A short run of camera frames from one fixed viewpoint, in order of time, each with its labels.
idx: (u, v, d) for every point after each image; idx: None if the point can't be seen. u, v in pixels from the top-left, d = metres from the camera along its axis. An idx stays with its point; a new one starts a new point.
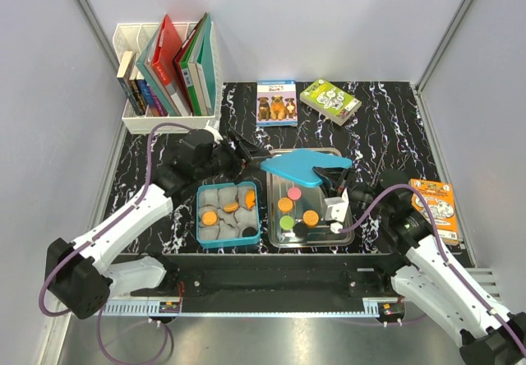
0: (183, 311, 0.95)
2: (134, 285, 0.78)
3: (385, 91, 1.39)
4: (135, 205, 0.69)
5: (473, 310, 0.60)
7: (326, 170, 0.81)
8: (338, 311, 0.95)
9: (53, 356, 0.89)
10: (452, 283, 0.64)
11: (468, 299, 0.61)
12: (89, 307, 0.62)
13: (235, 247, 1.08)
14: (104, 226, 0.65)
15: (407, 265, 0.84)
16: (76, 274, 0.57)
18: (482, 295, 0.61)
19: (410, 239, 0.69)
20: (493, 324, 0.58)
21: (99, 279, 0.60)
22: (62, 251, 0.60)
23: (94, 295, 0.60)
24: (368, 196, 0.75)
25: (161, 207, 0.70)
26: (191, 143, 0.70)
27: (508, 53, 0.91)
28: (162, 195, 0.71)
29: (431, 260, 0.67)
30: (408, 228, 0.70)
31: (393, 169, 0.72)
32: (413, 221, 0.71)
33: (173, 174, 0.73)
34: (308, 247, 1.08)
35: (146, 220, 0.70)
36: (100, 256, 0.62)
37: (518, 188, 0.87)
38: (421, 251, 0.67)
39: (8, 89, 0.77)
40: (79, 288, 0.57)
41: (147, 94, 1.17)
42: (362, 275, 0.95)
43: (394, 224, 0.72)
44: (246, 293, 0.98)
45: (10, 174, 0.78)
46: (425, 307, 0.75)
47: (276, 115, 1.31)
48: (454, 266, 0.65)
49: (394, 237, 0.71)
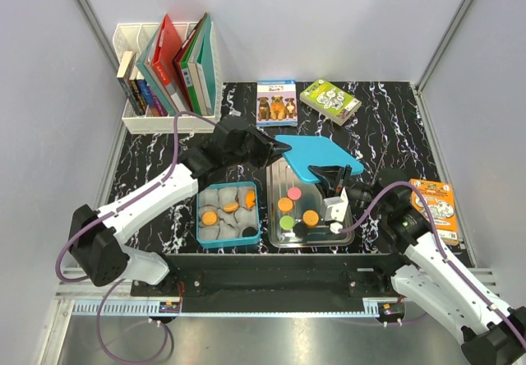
0: (183, 311, 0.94)
2: (137, 273, 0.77)
3: (385, 91, 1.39)
4: (160, 182, 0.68)
5: (473, 305, 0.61)
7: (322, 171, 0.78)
8: (337, 311, 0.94)
9: (53, 356, 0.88)
10: (451, 279, 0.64)
11: (468, 295, 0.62)
12: (105, 276, 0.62)
13: (235, 247, 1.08)
14: (129, 199, 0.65)
15: (406, 265, 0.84)
16: (97, 240, 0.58)
18: (482, 290, 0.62)
19: (408, 237, 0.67)
20: (494, 318, 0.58)
21: (118, 251, 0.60)
22: (86, 217, 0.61)
23: (111, 265, 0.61)
24: (367, 193, 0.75)
25: (186, 187, 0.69)
26: (226, 127, 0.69)
27: (508, 53, 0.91)
28: (190, 175, 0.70)
29: (431, 257, 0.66)
30: (405, 225, 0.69)
31: (392, 168, 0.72)
32: (411, 218, 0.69)
33: (202, 156, 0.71)
34: (308, 247, 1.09)
35: (171, 199, 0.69)
36: (122, 228, 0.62)
37: (518, 188, 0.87)
38: (420, 247, 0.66)
39: (9, 90, 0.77)
40: (99, 256, 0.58)
41: (147, 94, 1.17)
42: (362, 275, 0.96)
43: (392, 222, 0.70)
44: (246, 293, 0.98)
45: (11, 174, 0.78)
46: (426, 306, 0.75)
47: (276, 115, 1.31)
48: (453, 262, 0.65)
49: (393, 235, 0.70)
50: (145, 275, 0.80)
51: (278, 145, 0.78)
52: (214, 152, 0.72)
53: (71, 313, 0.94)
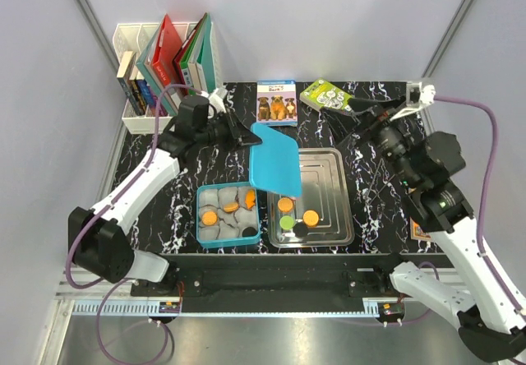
0: (183, 311, 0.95)
2: (143, 270, 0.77)
3: (385, 91, 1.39)
4: (145, 168, 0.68)
5: (501, 307, 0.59)
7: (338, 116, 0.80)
8: (338, 311, 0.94)
9: (53, 356, 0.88)
10: (482, 274, 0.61)
11: (497, 296, 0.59)
12: (118, 270, 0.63)
13: (235, 247, 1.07)
14: (120, 191, 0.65)
15: (405, 263, 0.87)
16: (102, 236, 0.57)
18: (512, 292, 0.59)
19: (444, 220, 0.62)
20: (518, 323, 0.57)
21: (123, 242, 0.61)
22: (83, 218, 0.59)
23: (120, 257, 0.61)
24: (400, 147, 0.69)
25: (170, 168, 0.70)
26: (191, 104, 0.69)
27: (508, 53, 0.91)
28: (168, 156, 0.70)
29: (464, 248, 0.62)
30: (444, 205, 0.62)
31: (443, 136, 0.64)
32: (449, 197, 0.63)
33: (174, 138, 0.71)
34: (308, 247, 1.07)
35: (158, 182, 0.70)
36: (122, 217, 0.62)
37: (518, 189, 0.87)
38: (455, 236, 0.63)
39: (8, 90, 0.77)
40: (108, 248, 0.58)
41: (147, 94, 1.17)
42: (362, 275, 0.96)
43: (425, 199, 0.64)
44: (246, 293, 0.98)
45: (11, 175, 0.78)
46: (424, 299, 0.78)
47: (276, 115, 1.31)
48: (488, 257, 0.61)
49: (424, 214, 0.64)
50: (148, 274, 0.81)
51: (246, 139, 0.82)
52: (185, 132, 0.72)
53: (71, 313, 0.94)
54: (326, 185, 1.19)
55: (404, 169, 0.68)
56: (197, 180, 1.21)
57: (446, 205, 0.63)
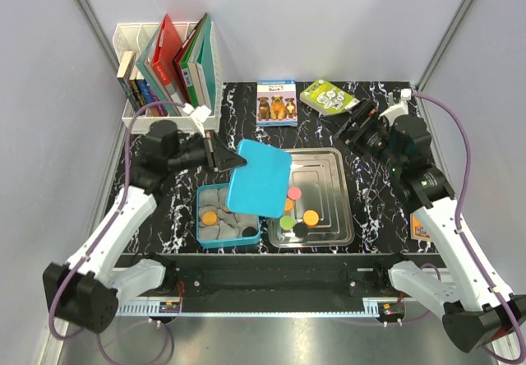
0: (183, 311, 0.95)
2: (138, 289, 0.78)
3: (385, 91, 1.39)
4: (118, 210, 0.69)
5: (474, 284, 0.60)
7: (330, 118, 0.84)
8: (337, 311, 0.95)
9: (53, 356, 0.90)
10: (457, 251, 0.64)
11: (471, 273, 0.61)
12: (103, 321, 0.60)
13: (235, 247, 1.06)
14: (94, 238, 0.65)
15: (404, 261, 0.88)
16: (80, 290, 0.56)
18: (487, 271, 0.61)
19: (423, 196, 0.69)
20: (491, 301, 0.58)
21: (103, 290, 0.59)
22: (59, 274, 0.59)
23: (103, 306, 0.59)
24: (382, 141, 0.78)
25: (145, 205, 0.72)
26: (157, 136, 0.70)
27: (508, 53, 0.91)
28: (144, 193, 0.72)
29: (441, 224, 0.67)
30: (424, 184, 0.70)
31: (410, 116, 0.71)
32: (431, 178, 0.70)
33: (146, 173, 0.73)
34: (308, 247, 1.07)
35: (135, 223, 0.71)
36: (100, 266, 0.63)
37: (519, 189, 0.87)
38: (433, 212, 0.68)
39: (8, 90, 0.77)
40: (86, 302, 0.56)
41: (147, 94, 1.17)
42: (362, 275, 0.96)
43: (408, 178, 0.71)
44: (246, 293, 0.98)
45: (11, 175, 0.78)
46: (415, 291, 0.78)
47: (276, 115, 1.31)
48: (464, 235, 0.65)
49: (406, 191, 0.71)
50: (145, 286, 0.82)
51: (232, 161, 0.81)
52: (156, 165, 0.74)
53: None
54: (326, 185, 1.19)
55: (389, 157, 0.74)
56: (197, 180, 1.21)
57: (427, 182, 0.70)
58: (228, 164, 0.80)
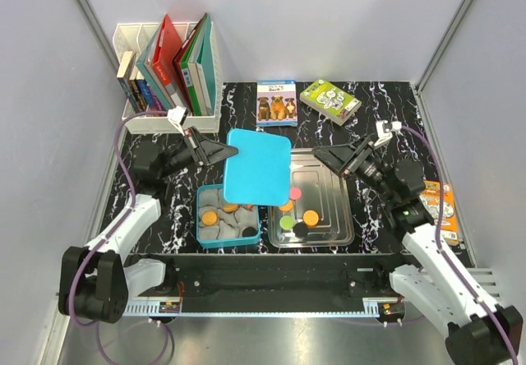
0: (183, 311, 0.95)
2: (140, 287, 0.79)
3: (385, 91, 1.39)
4: (131, 207, 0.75)
5: (460, 296, 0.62)
7: (329, 151, 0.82)
8: (338, 311, 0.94)
9: (53, 356, 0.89)
10: (440, 267, 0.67)
11: (456, 287, 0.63)
12: (115, 309, 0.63)
13: (235, 247, 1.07)
14: (110, 228, 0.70)
15: (407, 265, 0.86)
16: (99, 267, 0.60)
18: (472, 284, 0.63)
19: (407, 225, 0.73)
20: (478, 311, 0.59)
21: (119, 274, 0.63)
22: (79, 256, 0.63)
23: (117, 292, 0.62)
24: (379, 173, 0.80)
25: (153, 207, 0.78)
26: (145, 164, 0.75)
27: (508, 53, 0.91)
28: (150, 197, 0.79)
29: (425, 246, 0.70)
30: (407, 214, 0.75)
31: (411, 163, 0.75)
32: (413, 210, 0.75)
33: (147, 189, 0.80)
34: (308, 247, 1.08)
35: (143, 222, 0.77)
36: (117, 247, 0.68)
37: (519, 189, 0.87)
38: (416, 237, 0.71)
39: (8, 90, 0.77)
40: (107, 279, 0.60)
41: (147, 94, 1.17)
42: (362, 275, 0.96)
43: (395, 210, 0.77)
44: (246, 293, 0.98)
45: (11, 174, 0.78)
46: (417, 300, 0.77)
47: (276, 115, 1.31)
48: (446, 253, 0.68)
49: (393, 222, 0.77)
50: (148, 284, 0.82)
51: (219, 154, 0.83)
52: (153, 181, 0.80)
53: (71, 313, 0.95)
54: (326, 185, 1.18)
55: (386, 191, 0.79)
56: (197, 180, 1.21)
57: (408, 214, 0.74)
58: (216, 159, 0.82)
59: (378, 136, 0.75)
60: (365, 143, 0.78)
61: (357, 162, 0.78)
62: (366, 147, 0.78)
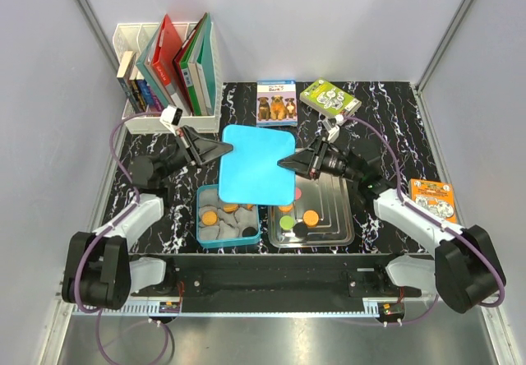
0: (183, 311, 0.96)
2: (142, 284, 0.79)
3: (385, 91, 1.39)
4: (136, 202, 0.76)
5: (428, 231, 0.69)
7: (292, 159, 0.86)
8: (338, 311, 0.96)
9: (53, 356, 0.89)
10: (408, 215, 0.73)
11: (423, 225, 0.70)
12: (118, 296, 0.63)
13: (235, 247, 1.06)
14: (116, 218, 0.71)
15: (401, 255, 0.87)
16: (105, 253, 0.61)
18: (436, 218, 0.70)
19: (372, 196, 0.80)
20: (445, 237, 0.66)
21: (124, 263, 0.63)
22: (85, 242, 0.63)
23: (121, 279, 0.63)
24: (341, 162, 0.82)
25: (156, 203, 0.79)
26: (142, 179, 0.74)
27: (509, 53, 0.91)
28: (154, 197, 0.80)
29: (391, 204, 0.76)
30: (371, 187, 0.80)
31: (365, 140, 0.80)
32: (378, 183, 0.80)
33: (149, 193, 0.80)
34: (308, 247, 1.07)
35: (145, 217, 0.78)
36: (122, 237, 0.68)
37: (519, 189, 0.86)
38: (381, 200, 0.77)
39: (8, 90, 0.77)
40: (112, 264, 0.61)
41: (147, 94, 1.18)
42: (362, 275, 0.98)
43: (362, 187, 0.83)
44: (246, 293, 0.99)
45: (11, 174, 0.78)
46: (412, 276, 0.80)
47: (276, 115, 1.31)
48: (410, 202, 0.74)
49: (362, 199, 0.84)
50: (150, 280, 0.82)
51: (209, 154, 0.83)
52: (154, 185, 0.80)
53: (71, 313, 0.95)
54: (326, 185, 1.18)
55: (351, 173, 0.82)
56: (197, 179, 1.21)
57: (374, 187, 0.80)
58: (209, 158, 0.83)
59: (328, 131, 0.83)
60: (320, 140, 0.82)
61: (318, 159, 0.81)
62: (321, 144, 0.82)
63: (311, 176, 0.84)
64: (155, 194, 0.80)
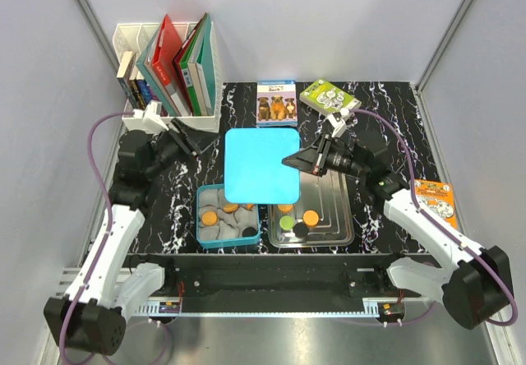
0: (183, 311, 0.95)
2: (139, 302, 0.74)
3: (385, 91, 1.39)
4: (108, 232, 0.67)
5: (445, 247, 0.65)
7: (297, 158, 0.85)
8: (338, 311, 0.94)
9: (53, 356, 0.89)
10: (424, 225, 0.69)
11: (440, 240, 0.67)
12: (114, 340, 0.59)
13: (235, 247, 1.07)
14: (89, 265, 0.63)
15: (400, 257, 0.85)
16: (85, 319, 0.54)
18: (454, 233, 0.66)
19: (384, 193, 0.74)
20: (463, 257, 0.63)
21: (108, 315, 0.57)
22: (60, 310, 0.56)
23: (111, 329, 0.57)
24: (346, 159, 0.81)
25: (132, 222, 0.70)
26: (129, 150, 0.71)
27: (509, 53, 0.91)
28: (129, 210, 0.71)
29: (404, 209, 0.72)
30: (382, 184, 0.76)
31: (370, 133, 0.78)
32: (388, 179, 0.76)
33: (130, 187, 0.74)
34: (308, 247, 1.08)
35: (125, 242, 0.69)
36: (100, 293, 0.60)
37: (519, 189, 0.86)
38: (394, 202, 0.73)
39: (8, 90, 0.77)
40: (95, 328, 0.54)
41: (147, 94, 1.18)
42: (362, 275, 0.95)
43: (370, 183, 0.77)
44: (246, 293, 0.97)
45: (11, 174, 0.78)
46: (415, 283, 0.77)
47: (276, 115, 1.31)
48: (426, 210, 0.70)
49: (371, 196, 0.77)
50: (147, 291, 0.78)
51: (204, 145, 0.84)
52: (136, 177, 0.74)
53: None
54: (326, 185, 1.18)
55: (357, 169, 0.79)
56: (197, 179, 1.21)
57: (385, 185, 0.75)
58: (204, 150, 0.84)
59: (334, 127, 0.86)
60: (323, 137, 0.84)
61: (322, 157, 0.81)
62: (325, 141, 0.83)
63: (313, 171, 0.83)
64: (136, 192, 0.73)
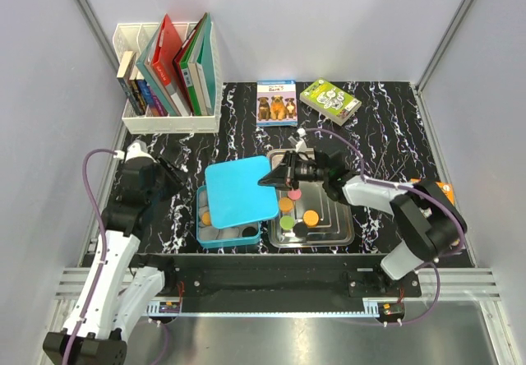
0: (183, 311, 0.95)
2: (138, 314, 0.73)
3: (385, 91, 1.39)
4: (103, 261, 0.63)
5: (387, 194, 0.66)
7: (273, 175, 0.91)
8: (337, 311, 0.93)
9: None
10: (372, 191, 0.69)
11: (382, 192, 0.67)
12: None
13: (235, 247, 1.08)
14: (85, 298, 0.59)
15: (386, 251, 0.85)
16: (85, 353, 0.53)
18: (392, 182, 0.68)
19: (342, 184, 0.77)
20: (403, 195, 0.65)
21: (109, 345, 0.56)
22: (58, 343, 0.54)
23: (113, 355, 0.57)
24: (311, 167, 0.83)
25: (127, 249, 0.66)
26: (133, 168, 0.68)
27: (509, 53, 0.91)
28: (122, 236, 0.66)
29: (357, 185, 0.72)
30: (341, 180, 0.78)
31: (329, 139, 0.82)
32: (347, 176, 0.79)
33: (122, 207, 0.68)
34: (308, 247, 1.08)
35: (122, 269, 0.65)
36: (99, 326, 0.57)
37: (519, 189, 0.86)
38: (348, 185, 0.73)
39: (8, 90, 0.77)
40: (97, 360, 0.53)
41: (147, 94, 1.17)
42: (362, 275, 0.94)
43: (332, 182, 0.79)
44: (246, 293, 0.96)
45: (11, 173, 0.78)
46: (402, 261, 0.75)
47: (276, 115, 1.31)
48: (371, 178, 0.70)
49: (334, 193, 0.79)
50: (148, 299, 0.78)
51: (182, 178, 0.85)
52: (132, 199, 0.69)
53: None
54: None
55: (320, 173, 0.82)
56: (197, 180, 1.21)
57: (343, 178, 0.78)
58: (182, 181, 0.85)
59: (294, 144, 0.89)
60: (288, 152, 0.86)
61: (290, 169, 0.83)
62: (289, 154, 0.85)
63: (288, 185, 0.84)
64: (132, 212, 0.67)
